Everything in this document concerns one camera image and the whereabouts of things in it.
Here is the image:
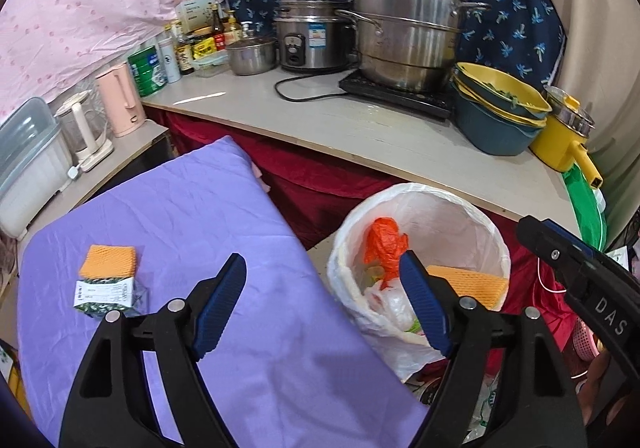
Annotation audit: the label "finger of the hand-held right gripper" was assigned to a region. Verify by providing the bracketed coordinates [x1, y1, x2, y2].
[542, 219, 640, 280]
[516, 215, 640, 379]

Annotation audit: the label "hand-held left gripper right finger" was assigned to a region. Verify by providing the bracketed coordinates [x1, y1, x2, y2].
[399, 250, 588, 448]

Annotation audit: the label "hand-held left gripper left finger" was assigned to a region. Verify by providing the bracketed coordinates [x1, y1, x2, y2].
[59, 253, 248, 448]

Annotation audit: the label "orange foam net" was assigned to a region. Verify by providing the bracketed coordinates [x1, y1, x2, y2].
[427, 264, 510, 311]
[79, 244, 138, 279]

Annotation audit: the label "orange plastic bag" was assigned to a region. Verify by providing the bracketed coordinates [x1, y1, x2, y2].
[364, 217, 412, 286]

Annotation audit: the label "trash bin with white liner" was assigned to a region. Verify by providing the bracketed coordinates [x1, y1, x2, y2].
[327, 183, 511, 381]

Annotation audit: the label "person's right hand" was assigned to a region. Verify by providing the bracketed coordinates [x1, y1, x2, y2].
[582, 355, 626, 424]

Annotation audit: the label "white crumpled plastic bag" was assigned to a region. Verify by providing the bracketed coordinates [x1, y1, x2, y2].
[362, 278, 416, 329]

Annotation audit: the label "pink plastic basket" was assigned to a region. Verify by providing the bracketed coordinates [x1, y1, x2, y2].
[570, 318, 601, 359]

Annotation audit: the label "purple tablecloth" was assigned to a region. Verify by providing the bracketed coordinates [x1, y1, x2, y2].
[15, 135, 431, 448]

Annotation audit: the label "yellow saucepan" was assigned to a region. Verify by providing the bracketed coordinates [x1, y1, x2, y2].
[530, 87, 605, 190]

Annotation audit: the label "green white packet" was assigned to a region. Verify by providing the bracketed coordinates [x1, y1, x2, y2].
[74, 276, 150, 318]

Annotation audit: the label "stacked yellow teal bowls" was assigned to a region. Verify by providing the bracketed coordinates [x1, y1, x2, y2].
[451, 83, 548, 156]

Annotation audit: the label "dark red cloth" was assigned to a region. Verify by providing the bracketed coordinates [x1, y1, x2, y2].
[145, 109, 566, 329]

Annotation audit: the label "yellow strainer bowl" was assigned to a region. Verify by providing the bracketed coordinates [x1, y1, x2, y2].
[457, 62, 552, 113]

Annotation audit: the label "black induction cooker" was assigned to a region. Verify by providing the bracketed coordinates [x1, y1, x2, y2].
[339, 69, 458, 121]

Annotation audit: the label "beige curtain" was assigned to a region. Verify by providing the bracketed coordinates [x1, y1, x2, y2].
[510, 0, 640, 169]

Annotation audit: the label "white dish drainer grey lid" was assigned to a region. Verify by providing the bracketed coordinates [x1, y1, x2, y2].
[0, 97, 75, 239]

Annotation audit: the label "white glass electric kettle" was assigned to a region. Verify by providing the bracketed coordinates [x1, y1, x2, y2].
[55, 90, 115, 173]

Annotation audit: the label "pink electric kettle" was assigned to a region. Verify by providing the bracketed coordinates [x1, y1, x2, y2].
[95, 62, 147, 138]

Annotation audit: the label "clear food container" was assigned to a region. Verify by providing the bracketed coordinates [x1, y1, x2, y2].
[192, 50, 231, 78]

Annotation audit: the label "green tin can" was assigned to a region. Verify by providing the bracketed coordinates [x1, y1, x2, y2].
[128, 45, 168, 98]

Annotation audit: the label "navy printed cloth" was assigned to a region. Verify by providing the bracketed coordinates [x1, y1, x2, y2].
[220, 0, 568, 89]

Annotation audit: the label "small steel pot with lid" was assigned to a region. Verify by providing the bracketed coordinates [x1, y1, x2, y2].
[226, 35, 278, 76]

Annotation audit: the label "row of condiment bottles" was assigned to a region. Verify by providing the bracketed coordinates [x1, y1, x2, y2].
[170, 3, 258, 76]

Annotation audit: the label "large steel steamer pot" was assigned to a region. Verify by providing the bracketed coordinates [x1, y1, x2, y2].
[336, 0, 493, 94]

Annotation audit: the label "steel rice cooker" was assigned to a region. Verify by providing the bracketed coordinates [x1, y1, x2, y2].
[274, 0, 358, 74]

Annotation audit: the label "pale green carton box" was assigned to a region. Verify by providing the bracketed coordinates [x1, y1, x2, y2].
[175, 0, 218, 34]

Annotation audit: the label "pink floral cloth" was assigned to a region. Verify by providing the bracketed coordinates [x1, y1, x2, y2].
[0, 0, 261, 114]

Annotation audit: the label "thin white cable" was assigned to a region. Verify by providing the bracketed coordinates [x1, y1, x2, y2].
[536, 253, 568, 295]

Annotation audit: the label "black power cable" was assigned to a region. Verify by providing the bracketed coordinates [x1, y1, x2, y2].
[274, 70, 351, 103]

